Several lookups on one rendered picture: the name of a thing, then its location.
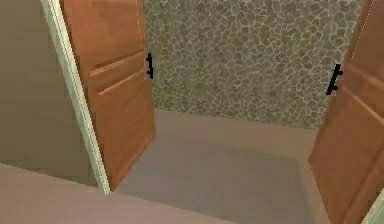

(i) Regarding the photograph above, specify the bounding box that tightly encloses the orange wooden room door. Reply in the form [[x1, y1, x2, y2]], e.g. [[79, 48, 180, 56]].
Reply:
[[59, 0, 157, 192], [308, 0, 384, 224]]

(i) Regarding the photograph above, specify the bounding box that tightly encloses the black door handle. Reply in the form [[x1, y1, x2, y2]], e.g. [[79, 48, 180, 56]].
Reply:
[[145, 52, 155, 80], [325, 63, 344, 96]]

